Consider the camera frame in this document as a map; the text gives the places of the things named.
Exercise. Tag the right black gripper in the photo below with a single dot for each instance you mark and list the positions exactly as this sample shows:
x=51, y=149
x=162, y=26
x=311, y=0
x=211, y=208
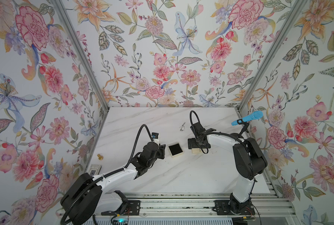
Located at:
x=192, y=143

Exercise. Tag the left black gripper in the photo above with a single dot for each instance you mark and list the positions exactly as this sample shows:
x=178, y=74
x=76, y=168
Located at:
x=162, y=151

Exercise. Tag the cream jewelry box lid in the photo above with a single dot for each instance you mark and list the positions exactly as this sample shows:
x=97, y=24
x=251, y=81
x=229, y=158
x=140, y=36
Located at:
x=196, y=151

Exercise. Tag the cream jewelry box base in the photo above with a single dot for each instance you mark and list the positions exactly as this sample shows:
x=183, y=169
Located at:
x=175, y=150

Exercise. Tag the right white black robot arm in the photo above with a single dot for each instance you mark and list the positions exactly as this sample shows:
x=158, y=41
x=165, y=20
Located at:
x=249, y=160

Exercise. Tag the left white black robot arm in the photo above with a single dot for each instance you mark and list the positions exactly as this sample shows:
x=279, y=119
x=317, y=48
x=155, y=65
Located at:
x=91, y=195

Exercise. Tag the small gold knob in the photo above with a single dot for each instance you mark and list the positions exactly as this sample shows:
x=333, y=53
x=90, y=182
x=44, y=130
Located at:
x=100, y=157

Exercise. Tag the small framed card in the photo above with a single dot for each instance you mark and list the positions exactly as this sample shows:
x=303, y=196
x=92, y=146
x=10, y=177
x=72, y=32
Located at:
x=94, y=169

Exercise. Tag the blue microphone on stand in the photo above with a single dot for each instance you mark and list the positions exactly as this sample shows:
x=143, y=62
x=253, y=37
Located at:
x=245, y=122

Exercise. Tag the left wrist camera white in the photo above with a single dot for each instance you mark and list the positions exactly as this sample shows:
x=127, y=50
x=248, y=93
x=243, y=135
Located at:
x=155, y=137

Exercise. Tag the aluminium mounting rail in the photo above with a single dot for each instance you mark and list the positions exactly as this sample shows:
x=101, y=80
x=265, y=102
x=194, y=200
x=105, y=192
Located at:
x=200, y=205

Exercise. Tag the left aluminium corner post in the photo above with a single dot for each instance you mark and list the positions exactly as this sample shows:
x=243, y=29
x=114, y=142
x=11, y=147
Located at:
x=63, y=15

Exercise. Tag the aluminium corner post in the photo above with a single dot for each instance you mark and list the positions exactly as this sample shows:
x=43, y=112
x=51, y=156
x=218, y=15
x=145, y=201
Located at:
x=63, y=15
x=286, y=27

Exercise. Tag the right aluminium corner post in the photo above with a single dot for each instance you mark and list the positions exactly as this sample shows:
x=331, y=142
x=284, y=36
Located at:
x=286, y=27

